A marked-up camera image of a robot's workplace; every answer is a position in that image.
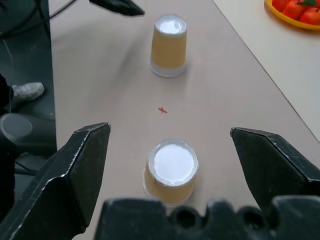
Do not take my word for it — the red orange fruit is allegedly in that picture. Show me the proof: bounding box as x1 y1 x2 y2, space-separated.
282 0 310 21
299 6 320 26
271 0 289 13

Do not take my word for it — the black cable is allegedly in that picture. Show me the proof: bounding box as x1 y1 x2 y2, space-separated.
0 0 76 38
34 0 52 41

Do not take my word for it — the brown paper cup white base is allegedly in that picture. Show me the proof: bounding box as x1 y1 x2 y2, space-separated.
149 13 188 78
142 137 200 208

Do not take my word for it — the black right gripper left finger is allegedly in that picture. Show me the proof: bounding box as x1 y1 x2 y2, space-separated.
0 122 112 240

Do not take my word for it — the grey sneaker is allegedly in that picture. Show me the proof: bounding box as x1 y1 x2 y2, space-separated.
10 81 46 102

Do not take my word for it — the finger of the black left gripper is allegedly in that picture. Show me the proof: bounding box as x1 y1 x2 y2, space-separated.
88 0 147 18

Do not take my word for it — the dark grey rounded cylinder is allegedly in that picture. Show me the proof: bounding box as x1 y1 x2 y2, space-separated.
0 113 34 142

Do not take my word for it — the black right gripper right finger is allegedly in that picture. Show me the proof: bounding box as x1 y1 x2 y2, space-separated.
229 126 320 211

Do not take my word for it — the yellow bowl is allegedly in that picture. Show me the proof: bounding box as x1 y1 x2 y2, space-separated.
264 0 320 31

